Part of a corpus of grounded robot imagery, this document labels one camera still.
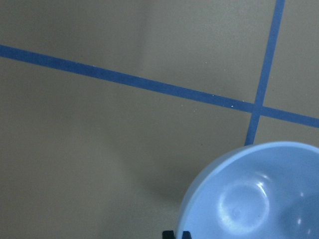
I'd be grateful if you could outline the blue bowl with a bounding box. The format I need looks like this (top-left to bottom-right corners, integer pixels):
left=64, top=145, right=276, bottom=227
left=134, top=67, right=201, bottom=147
left=175, top=141, right=319, bottom=239

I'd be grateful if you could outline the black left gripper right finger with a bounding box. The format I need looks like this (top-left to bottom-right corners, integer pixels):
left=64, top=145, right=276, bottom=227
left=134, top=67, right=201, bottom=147
left=182, top=231, right=192, bottom=239

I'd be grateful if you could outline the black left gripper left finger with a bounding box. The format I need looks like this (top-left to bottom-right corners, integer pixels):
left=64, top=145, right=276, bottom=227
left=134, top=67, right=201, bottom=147
left=162, top=231, right=174, bottom=239

